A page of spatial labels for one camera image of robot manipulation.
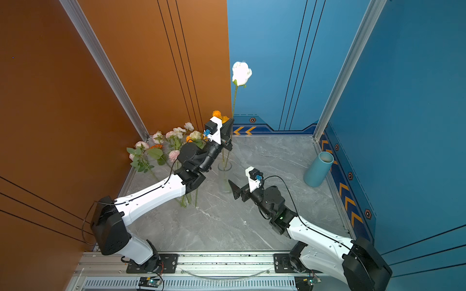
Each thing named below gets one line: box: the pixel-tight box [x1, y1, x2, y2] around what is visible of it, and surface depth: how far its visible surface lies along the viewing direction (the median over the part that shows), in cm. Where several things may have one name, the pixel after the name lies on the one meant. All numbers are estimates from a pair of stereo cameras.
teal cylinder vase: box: [303, 150, 335, 188], surface depth 87 cm
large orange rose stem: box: [147, 144, 169, 165], surface depth 108 cm
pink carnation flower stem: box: [168, 149, 181, 171], surface depth 104 cm
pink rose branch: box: [126, 141, 155, 174], surface depth 108 cm
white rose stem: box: [223, 61, 252, 170], surface depth 48 cm
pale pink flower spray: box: [152, 122, 195, 151], surface depth 118 cm
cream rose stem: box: [189, 130, 207, 150], surface depth 114 cm
